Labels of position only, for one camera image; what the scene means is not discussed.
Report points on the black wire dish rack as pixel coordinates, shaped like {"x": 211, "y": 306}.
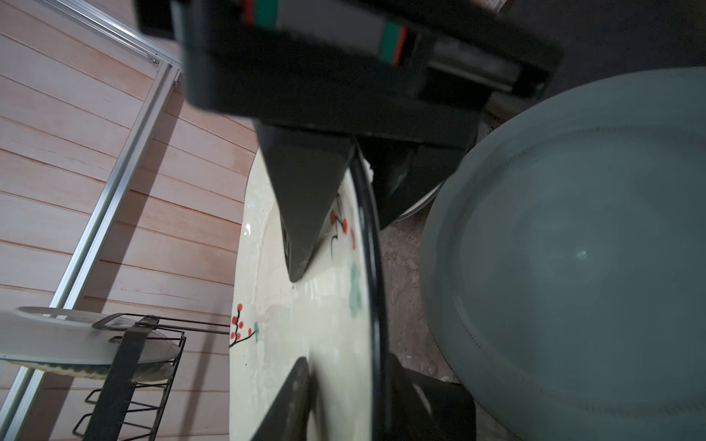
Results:
{"x": 124, "y": 401}

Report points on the white plate dark green rim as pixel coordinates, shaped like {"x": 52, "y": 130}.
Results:
{"x": 36, "y": 336}

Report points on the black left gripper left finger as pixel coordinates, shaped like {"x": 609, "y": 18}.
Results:
{"x": 287, "y": 418}

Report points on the cream plate with berry sprigs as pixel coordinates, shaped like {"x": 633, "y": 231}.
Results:
{"x": 331, "y": 316}

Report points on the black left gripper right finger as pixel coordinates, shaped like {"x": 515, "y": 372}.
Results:
{"x": 424, "y": 408}

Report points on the aluminium wall frame rail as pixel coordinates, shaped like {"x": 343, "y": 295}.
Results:
{"x": 86, "y": 254}

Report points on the large grey-green plate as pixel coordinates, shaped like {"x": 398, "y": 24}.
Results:
{"x": 563, "y": 263}

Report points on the yellow woven plate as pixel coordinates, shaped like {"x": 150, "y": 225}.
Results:
{"x": 145, "y": 372}

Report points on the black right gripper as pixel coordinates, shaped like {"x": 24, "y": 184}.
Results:
{"x": 412, "y": 75}

